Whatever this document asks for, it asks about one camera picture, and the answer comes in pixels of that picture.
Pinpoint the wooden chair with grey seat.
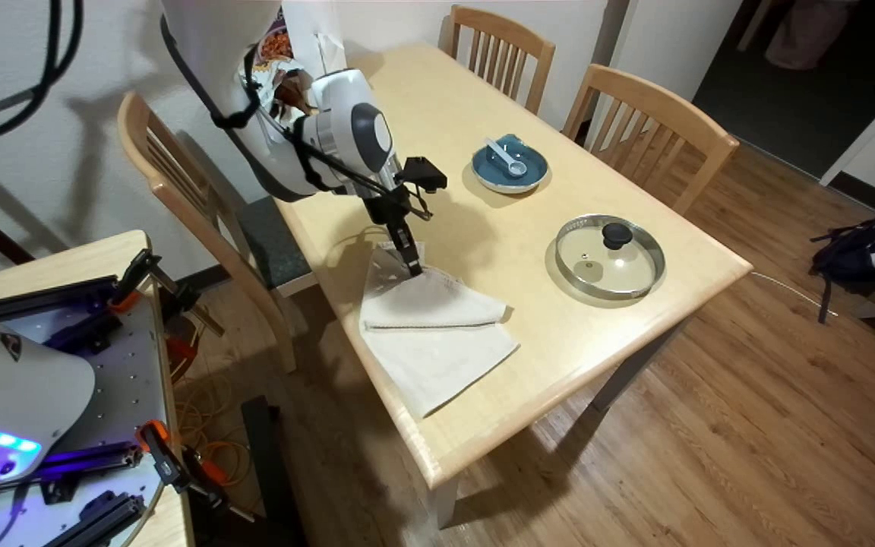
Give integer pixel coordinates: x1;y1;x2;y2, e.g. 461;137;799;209
115;88;326;372

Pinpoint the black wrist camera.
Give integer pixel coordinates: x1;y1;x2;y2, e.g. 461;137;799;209
395;156;452;198

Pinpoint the orange and black clamp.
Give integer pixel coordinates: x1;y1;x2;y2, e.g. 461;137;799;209
133;415;263;525

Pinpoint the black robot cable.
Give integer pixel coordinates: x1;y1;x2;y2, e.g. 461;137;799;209
0;0;439;223

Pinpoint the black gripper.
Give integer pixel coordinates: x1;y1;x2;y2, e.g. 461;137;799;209
363;187;428;278

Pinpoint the black stand leg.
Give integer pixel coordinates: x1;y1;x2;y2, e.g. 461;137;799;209
238;394;308;547

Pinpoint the white spoon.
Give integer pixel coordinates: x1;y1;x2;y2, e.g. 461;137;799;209
490;137;532;176

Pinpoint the white ribbed towel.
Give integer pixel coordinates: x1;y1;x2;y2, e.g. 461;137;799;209
357;260;523;422

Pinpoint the black bar clamp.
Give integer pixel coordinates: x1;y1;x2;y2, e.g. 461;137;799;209
0;246;163;324

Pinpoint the wooden slat-back dining chair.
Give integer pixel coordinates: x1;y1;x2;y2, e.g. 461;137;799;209
561;59;746;214
440;3;560;118

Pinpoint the glass pot lid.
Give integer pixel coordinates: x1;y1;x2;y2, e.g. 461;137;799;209
545;211;670;308

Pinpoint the blue ceramic bowl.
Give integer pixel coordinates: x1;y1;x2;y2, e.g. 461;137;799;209
468;131;552;199

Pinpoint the black bag with white label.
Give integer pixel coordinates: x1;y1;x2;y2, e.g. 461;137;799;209
807;198;875;324

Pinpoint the red handled clamp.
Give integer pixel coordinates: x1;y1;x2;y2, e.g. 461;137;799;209
155;278;231;384

